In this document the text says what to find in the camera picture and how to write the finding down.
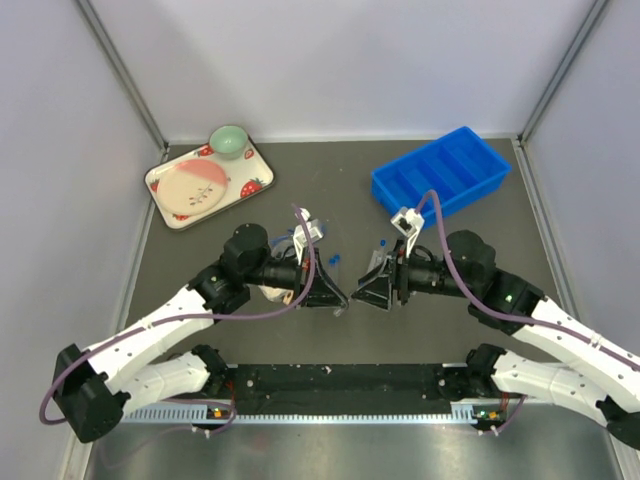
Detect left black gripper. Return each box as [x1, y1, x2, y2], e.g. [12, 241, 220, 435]
[245, 246, 348, 309]

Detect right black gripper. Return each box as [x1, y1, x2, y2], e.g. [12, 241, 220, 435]
[350, 236, 476, 311]

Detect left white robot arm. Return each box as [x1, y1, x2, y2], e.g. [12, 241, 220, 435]
[51, 220, 348, 443]

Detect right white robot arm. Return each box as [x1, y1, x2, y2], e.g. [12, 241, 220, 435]
[351, 230, 639, 448]

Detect clear acrylic tube rack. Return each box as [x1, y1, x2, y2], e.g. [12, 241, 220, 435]
[367, 248, 388, 279]

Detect wooden test tube clamp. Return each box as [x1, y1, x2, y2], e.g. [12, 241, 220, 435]
[282, 291, 295, 305]

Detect beige crumpled glove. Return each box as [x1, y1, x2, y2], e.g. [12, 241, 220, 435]
[259, 286, 292, 303]

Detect clear glass flask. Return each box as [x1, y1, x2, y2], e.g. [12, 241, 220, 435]
[271, 237, 297, 260]

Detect blue rimmed safety goggles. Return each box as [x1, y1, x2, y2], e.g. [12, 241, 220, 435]
[282, 221, 325, 243]

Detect blue plastic divided bin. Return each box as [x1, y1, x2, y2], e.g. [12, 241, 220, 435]
[371, 126, 511, 217]

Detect strawberry pattern tray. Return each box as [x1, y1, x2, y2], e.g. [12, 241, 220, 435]
[144, 142, 275, 230]

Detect pink cream plate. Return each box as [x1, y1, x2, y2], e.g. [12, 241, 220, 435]
[156, 159, 228, 216]

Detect green ceramic bowl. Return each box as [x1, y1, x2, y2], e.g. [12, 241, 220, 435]
[209, 125, 249, 160]

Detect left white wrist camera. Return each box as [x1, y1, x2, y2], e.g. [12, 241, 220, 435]
[293, 228, 318, 265]

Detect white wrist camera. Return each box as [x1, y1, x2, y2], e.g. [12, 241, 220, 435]
[391, 207, 425, 258]
[293, 228, 318, 265]

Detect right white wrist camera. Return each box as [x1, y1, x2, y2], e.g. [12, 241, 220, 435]
[391, 207, 425, 258]

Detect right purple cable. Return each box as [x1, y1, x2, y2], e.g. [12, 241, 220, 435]
[414, 189, 640, 374]

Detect purple cable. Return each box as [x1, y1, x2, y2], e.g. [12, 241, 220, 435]
[414, 189, 640, 374]
[38, 202, 316, 426]

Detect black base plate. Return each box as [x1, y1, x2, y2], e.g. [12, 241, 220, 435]
[169, 363, 501, 416]

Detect grey slotted cable duct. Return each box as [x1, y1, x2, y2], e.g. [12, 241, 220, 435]
[121, 403, 506, 427]

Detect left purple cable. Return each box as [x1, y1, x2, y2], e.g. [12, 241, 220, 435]
[38, 202, 316, 426]

